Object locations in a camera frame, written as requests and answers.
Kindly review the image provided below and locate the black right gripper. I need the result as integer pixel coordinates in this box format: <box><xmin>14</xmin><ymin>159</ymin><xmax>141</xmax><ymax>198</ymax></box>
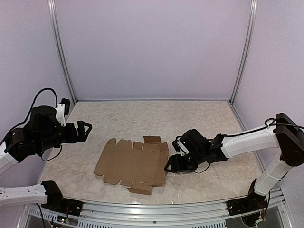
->
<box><xmin>164</xmin><ymin>149</ymin><xmax>205</xmax><ymax>172</ymax></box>

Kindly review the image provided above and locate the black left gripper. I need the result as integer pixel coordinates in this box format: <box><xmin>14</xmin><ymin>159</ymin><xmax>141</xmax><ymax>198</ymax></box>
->
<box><xmin>37</xmin><ymin>120</ymin><xmax>92</xmax><ymax>152</ymax></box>

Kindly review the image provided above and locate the brown cardboard box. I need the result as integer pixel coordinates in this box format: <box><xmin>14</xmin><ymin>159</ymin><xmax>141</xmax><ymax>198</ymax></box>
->
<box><xmin>94</xmin><ymin>136</ymin><xmax>169</xmax><ymax>195</ymax></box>

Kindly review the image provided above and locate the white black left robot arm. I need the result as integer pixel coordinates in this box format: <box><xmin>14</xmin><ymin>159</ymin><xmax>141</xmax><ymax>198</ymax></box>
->
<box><xmin>0</xmin><ymin>104</ymin><xmax>93</xmax><ymax>211</ymax></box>

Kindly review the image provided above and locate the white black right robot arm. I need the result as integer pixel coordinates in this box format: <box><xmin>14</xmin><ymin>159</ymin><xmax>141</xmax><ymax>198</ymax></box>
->
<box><xmin>164</xmin><ymin>113</ymin><xmax>304</xmax><ymax>211</ymax></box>

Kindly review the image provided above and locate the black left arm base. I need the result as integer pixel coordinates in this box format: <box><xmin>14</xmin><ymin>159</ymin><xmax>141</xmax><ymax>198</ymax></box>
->
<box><xmin>41</xmin><ymin>180</ymin><xmax>83</xmax><ymax>217</ymax></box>

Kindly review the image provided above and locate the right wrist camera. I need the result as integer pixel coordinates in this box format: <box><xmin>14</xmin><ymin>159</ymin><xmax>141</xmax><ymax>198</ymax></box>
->
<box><xmin>172</xmin><ymin>140</ymin><xmax>189</xmax><ymax>156</ymax></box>

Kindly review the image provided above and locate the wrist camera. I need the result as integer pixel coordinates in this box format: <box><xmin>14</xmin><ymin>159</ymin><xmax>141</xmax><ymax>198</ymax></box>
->
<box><xmin>172</xmin><ymin>140</ymin><xmax>189</xmax><ymax>156</ymax></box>
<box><xmin>56</xmin><ymin>98</ymin><xmax>71</xmax><ymax>127</ymax></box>

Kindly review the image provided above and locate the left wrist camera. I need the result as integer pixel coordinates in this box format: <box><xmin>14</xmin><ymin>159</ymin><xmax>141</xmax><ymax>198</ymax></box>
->
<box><xmin>56</xmin><ymin>98</ymin><xmax>71</xmax><ymax>127</ymax></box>

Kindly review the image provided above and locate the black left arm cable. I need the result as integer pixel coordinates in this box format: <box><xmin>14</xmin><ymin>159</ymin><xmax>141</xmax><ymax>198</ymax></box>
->
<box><xmin>21</xmin><ymin>87</ymin><xmax>63</xmax><ymax>162</ymax></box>

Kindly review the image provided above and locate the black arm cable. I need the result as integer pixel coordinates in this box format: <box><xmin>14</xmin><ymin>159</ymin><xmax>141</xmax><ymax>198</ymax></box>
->
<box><xmin>21</xmin><ymin>87</ymin><xmax>63</xmax><ymax>162</ymax></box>
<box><xmin>194</xmin><ymin>117</ymin><xmax>304</xmax><ymax>174</ymax></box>

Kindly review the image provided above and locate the aluminium front rail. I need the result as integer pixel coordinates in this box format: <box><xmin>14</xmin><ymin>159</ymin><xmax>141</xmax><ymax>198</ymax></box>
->
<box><xmin>19</xmin><ymin>187</ymin><xmax>293</xmax><ymax>228</ymax></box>

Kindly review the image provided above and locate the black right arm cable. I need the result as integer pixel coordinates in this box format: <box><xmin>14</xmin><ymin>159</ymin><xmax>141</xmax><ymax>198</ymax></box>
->
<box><xmin>194</xmin><ymin>117</ymin><xmax>304</xmax><ymax>174</ymax></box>

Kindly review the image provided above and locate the right aluminium frame post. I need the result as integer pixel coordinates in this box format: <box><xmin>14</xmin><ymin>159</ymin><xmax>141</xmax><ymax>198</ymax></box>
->
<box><xmin>229</xmin><ymin>0</ymin><xmax>258</xmax><ymax>106</ymax></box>

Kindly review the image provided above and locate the aluminium frame post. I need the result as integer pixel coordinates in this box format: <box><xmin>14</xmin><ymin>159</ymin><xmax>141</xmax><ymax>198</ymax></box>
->
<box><xmin>229</xmin><ymin>0</ymin><xmax>258</xmax><ymax>106</ymax></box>
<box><xmin>47</xmin><ymin>0</ymin><xmax>78</xmax><ymax>105</ymax></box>

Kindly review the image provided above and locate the left aluminium frame post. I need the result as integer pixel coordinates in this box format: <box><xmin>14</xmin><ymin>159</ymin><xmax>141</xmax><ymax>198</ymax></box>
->
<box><xmin>47</xmin><ymin>0</ymin><xmax>78</xmax><ymax>105</ymax></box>

